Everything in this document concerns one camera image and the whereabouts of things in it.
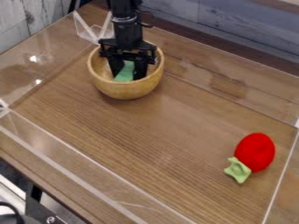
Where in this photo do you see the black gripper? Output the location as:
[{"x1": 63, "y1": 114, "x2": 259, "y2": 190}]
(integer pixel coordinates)
[{"x1": 98, "y1": 38, "x2": 158, "y2": 81}]

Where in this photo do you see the green rectangular block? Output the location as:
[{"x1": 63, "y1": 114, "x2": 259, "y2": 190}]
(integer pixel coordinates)
[{"x1": 114, "y1": 60, "x2": 135, "y2": 82}]

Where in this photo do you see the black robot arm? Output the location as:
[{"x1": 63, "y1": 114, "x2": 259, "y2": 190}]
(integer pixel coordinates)
[{"x1": 99, "y1": 0, "x2": 157, "y2": 82}]

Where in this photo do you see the brown wooden bowl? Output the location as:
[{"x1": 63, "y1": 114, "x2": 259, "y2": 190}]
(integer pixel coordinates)
[{"x1": 87, "y1": 46, "x2": 165, "y2": 100}]

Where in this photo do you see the red plush ball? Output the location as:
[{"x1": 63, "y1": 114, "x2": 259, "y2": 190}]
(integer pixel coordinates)
[{"x1": 234, "y1": 133, "x2": 277, "y2": 172}]

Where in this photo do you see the light green plastic toy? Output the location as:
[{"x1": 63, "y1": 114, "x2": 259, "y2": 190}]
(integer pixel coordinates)
[{"x1": 225, "y1": 157, "x2": 251, "y2": 184}]

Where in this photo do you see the clear acrylic corner bracket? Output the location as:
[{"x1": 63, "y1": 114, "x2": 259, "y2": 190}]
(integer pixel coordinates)
[{"x1": 72, "y1": 11, "x2": 115, "y2": 45}]

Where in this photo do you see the black cable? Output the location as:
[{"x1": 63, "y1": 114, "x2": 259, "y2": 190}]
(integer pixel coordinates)
[{"x1": 0, "y1": 200, "x2": 27, "y2": 224}]

